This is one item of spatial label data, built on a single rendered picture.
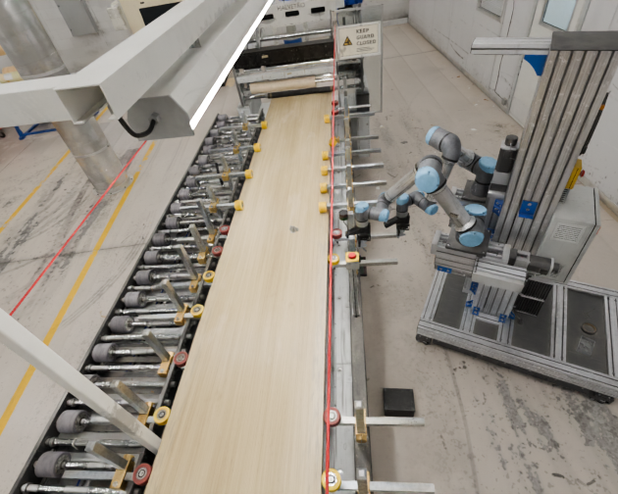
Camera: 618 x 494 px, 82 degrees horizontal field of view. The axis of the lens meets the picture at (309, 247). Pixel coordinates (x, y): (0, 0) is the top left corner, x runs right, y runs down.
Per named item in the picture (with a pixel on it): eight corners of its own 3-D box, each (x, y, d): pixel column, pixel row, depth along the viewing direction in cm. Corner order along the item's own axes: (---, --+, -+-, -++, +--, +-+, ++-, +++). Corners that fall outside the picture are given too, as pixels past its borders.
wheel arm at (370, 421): (423, 419, 165) (424, 417, 163) (424, 427, 163) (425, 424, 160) (329, 419, 171) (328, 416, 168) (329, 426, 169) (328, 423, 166)
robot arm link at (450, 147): (474, 140, 200) (437, 216, 226) (459, 133, 208) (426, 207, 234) (460, 139, 194) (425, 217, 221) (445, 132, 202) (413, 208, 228)
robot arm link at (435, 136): (477, 176, 241) (437, 148, 206) (460, 168, 252) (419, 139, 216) (489, 161, 237) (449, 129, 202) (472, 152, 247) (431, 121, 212)
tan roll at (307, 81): (359, 79, 430) (358, 69, 422) (359, 83, 421) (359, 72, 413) (244, 92, 449) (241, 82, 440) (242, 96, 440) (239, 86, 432)
